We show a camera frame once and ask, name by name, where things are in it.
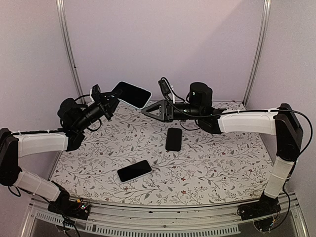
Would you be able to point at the white cased phone on table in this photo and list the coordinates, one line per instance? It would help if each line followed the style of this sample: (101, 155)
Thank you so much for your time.
(134, 171)

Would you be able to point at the floral patterned table mat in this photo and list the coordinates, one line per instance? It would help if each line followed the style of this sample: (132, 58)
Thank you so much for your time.
(208, 169)

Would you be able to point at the right aluminium frame post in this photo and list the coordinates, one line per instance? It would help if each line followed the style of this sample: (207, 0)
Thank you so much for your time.
(258, 52)

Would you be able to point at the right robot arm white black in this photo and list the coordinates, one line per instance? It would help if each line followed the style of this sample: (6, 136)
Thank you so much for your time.
(280, 122)

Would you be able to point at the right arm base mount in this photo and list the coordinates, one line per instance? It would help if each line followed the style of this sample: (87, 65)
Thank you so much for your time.
(265, 206)

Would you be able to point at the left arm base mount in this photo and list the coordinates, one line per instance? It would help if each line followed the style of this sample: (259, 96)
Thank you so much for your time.
(78, 208)

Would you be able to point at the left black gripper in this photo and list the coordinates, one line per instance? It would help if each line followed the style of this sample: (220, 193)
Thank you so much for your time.
(105, 103)

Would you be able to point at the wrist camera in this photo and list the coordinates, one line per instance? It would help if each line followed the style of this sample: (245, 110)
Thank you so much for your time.
(95, 93)
(166, 89)

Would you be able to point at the left aluminium frame post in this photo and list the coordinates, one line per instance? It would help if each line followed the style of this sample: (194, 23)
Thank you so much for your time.
(68, 48)

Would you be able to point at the light blue cased phone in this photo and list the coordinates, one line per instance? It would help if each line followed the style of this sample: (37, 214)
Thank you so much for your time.
(132, 95)

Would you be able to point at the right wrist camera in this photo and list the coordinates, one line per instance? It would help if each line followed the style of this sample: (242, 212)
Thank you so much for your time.
(166, 89)

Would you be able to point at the front aluminium rail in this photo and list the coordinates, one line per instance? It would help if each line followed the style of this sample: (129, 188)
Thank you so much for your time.
(123, 220)

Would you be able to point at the black cased phone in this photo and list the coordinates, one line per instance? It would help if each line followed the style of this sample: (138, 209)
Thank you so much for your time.
(173, 140)

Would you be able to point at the aluminium frame post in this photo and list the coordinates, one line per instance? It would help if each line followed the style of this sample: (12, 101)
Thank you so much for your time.
(68, 48)
(258, 52)

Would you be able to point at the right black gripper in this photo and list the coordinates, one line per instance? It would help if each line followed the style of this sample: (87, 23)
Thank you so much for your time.
(163, 105)

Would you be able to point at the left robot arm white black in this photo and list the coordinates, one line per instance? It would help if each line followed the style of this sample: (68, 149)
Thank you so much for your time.
(75, 118)

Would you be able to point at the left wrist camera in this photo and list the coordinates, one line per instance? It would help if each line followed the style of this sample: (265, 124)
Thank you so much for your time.
(95, 93)

